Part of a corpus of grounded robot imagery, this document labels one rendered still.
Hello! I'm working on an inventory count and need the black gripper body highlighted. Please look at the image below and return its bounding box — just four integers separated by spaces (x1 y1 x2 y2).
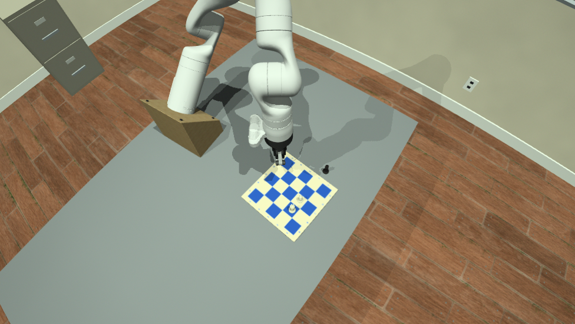
265 133 293 156

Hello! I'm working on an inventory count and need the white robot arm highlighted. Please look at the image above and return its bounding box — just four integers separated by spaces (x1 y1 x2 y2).
167 0 302 147

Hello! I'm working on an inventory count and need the blue and cream chessboard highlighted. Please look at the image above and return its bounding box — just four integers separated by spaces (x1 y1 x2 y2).
242 152 338 242

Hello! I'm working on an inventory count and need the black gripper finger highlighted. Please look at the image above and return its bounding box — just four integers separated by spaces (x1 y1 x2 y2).
272 146 287 166

